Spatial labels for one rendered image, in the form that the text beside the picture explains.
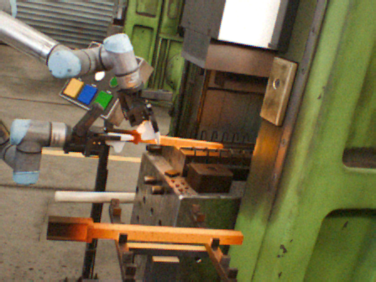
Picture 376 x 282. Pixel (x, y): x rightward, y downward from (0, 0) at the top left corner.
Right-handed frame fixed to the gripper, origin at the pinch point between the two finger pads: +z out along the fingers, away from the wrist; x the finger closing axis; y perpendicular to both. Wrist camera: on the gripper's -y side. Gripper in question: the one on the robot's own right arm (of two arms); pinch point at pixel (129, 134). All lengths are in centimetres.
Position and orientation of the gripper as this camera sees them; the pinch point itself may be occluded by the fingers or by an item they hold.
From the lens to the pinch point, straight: 150.8
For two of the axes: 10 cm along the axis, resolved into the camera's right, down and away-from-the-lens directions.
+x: 3.8, 3.4, -8.6
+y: -2.1, 9.4, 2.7
